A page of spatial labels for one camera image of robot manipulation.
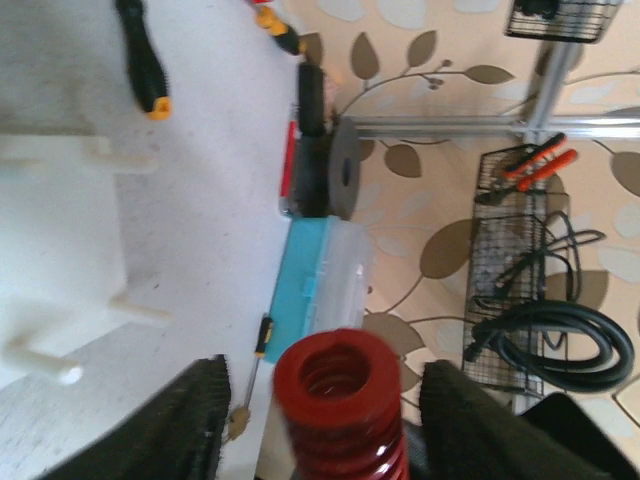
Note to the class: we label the black cable spool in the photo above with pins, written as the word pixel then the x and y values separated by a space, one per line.
pixel 326 174

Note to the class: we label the brass padlock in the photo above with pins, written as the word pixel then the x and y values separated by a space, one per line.
pixel 237 423

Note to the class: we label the black orange screwdriver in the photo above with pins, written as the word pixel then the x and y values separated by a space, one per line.
pixel 145 72

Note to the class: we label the clear turquoise storage box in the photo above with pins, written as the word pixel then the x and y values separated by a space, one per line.
pixel 322 283

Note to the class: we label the top wire basket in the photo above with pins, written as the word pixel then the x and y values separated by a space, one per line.
pixel 569 21

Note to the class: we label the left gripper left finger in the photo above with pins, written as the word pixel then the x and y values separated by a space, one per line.
pixel 177 434

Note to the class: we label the small yellow black screwdriver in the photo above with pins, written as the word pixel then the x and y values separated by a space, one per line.
pixel 264 335

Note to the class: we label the orange handled pliers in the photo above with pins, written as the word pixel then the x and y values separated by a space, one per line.
pixel 527 167

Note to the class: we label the white peg base plate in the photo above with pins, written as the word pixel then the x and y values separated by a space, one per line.
pixel 63 273

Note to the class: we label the large red spring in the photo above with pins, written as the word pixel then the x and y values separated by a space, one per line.
pixel 340 397

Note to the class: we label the wire basket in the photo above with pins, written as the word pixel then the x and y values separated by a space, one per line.
pixel 569 21
pixel 501 236

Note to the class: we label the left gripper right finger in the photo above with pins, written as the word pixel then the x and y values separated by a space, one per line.
pixel 469 435

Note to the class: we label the right wire basket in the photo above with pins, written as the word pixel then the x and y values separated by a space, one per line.
pixel 501 236

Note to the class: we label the black sponge block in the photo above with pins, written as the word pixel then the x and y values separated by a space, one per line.
pixel 311 100

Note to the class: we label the red handled hex key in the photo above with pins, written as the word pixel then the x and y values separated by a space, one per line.
pixel 288 164

